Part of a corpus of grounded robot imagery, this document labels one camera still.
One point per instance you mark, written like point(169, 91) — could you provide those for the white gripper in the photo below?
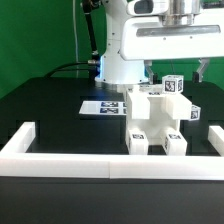
point(172, 29)

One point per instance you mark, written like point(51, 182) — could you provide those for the small tag cube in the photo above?
point(172, 84)
point(195, 113)

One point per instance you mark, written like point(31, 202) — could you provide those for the white chair back frame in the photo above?
point(147, 102)

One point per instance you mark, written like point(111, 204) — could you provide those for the white chair seat part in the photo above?
point(151, 128)

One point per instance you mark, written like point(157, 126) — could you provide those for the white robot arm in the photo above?
point(112, 68)

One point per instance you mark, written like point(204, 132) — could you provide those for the white marker sheet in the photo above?
point(114, 108)

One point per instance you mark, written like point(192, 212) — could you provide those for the white U-shaped fence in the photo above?
point(15, 160)

